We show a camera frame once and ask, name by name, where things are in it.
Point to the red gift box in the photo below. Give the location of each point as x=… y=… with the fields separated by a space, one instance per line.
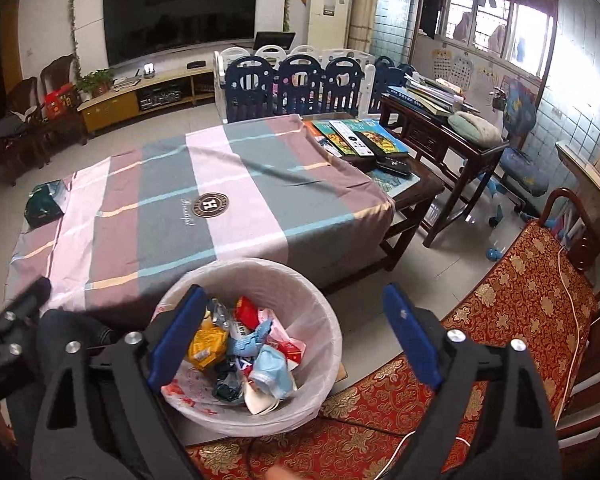
x=62 y=101

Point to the striped plaid tablecloth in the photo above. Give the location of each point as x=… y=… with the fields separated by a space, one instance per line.
x=135 y=223

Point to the large black television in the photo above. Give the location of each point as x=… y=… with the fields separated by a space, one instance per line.
x=135 y=28

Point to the dark green tissue pack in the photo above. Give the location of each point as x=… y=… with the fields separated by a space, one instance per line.
x=47 y=202

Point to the stack of colourful books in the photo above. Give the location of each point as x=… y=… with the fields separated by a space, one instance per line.
x=355 y=137

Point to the blue checkered cloth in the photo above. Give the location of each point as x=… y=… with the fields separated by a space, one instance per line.
x=249 y=346

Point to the navy white baby fence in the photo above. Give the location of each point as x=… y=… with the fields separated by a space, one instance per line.
x=305 y=81

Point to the pink plastic wrapper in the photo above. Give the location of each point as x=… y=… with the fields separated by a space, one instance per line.
x=292 y=348

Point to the potted green plant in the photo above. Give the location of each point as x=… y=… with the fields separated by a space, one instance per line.
x=96 y=83

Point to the blue children's chair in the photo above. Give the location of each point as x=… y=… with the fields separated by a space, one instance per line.
x=516 y=106

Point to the white trash bin with liner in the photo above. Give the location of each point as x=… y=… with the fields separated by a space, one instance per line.
x=223 y=399

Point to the light blue face mask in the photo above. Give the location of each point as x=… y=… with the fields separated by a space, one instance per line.
x=270 y=374

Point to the dark wooden armchair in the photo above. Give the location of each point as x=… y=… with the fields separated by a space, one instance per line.
x=21 y=140

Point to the wooden TV cabinet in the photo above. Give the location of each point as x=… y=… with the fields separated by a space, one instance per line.
x=162 y=92

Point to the white floor air conditioner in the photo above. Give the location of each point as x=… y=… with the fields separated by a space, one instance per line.
x=328 y=23

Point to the yellow snack bag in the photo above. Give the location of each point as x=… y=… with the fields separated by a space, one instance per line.
x=209 y=344

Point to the red wrapper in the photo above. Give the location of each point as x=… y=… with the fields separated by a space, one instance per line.
x=247 y=313

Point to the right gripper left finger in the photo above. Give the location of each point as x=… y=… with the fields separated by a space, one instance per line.
x=102 y=416

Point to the dark wooden desk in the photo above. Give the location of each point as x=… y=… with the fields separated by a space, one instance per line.
x=466 y=168

